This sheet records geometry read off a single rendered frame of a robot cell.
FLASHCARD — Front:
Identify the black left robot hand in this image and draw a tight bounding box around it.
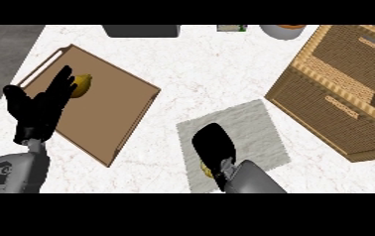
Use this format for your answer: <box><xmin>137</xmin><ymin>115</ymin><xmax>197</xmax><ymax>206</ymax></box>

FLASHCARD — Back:
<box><xmin>1</xmin><ymin>64</ymin><xmax>79</xmax><ymax>146</ymax></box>

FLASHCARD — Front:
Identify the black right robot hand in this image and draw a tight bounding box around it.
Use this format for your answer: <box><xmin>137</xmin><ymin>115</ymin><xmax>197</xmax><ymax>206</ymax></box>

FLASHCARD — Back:
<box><xmin>190</xmin><ymin>122</ymin><xmax>237</xmax><ymax>192</ymax></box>

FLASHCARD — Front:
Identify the yellow squash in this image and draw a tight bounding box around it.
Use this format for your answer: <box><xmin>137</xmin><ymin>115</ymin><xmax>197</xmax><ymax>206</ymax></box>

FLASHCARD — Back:
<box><xmin>199</xmin><ymin>160</ymin><xmax>217</xmax><ymax>180</ymax></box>

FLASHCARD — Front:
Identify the grey cloth placemat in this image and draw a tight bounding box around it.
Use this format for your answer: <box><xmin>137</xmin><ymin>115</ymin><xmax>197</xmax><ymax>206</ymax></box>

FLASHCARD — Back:
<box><xmin>174</xmin><ymin>98</ymin><xmax>292</xmax><ymax>194</ymax></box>

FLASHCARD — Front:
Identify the brown wicker basket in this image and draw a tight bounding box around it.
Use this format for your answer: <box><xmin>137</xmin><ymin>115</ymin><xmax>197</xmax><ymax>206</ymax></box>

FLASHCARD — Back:
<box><xmin>264</xmin><ymin>25</ymin><xmax>375</xmax><ymax>164</ymax></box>

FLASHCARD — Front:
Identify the yellow lemon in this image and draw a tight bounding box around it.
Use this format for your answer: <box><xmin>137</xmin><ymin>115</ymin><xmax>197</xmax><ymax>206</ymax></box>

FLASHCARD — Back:
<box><xmin>69</xmin><ymin>73</ymin><xmax>94</xmax><ymax>99</ymax></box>

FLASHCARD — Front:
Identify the brown wooden cutting board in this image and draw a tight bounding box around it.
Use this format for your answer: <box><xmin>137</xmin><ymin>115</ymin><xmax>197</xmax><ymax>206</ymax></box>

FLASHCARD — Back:
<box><xmin>16</xmin><ymin>44</ymin><xmax>162</xmax><ymax>169</ymax></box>

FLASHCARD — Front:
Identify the dark grey appliance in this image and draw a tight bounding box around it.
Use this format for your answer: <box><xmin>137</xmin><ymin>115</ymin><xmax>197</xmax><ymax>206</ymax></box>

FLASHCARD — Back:
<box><xmin>100</xmin><ymin>25</ymin><xmax>181</xmax><ymax>39</ymax></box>

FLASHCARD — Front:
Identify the small green and white box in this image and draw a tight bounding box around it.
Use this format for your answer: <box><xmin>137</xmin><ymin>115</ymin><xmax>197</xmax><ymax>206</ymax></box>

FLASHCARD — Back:
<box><xmin>215</xmin><ymin>25</ymin><xmax>249</xmax><ymax>33</ymax></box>

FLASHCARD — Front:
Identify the grey pot with orange rim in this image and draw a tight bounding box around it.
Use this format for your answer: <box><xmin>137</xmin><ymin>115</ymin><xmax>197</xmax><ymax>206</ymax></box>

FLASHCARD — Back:
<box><xmin>258</xmin><ymin>25</ymin><xmax>307</xmax><ymax>42</ymax></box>

